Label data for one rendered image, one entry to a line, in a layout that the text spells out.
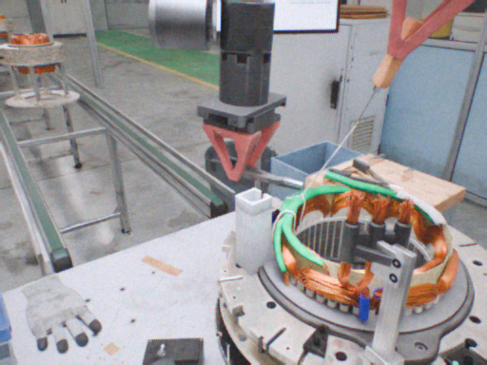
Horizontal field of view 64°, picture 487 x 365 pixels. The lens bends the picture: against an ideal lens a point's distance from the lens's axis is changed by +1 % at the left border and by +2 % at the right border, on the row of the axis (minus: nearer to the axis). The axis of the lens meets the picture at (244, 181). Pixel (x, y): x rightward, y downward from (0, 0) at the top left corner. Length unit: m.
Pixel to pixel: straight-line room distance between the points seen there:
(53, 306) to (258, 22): 0.69
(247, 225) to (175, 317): 0.47
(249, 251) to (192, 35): 0.23
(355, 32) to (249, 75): 2.25
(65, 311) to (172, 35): 0.62
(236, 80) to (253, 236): 0.17
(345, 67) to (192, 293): 2.06
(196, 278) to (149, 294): 0.11
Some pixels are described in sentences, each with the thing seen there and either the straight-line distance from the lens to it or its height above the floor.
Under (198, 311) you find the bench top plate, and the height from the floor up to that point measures 0.78.
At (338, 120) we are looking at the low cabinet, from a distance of 2.75.
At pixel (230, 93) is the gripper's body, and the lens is 0.43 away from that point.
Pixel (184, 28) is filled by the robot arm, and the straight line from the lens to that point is 0.43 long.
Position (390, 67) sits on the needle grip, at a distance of 0.38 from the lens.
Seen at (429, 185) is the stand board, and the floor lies 1.07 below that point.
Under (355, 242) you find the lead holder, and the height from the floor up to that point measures 1.21.
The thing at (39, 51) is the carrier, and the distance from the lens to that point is 2.41.
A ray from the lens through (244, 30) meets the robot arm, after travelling 0.42.
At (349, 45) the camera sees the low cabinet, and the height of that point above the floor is 1.06.
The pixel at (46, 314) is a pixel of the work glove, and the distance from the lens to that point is 0.90.
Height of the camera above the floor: 1.38
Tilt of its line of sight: 26 degrees down
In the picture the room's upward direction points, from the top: straight up
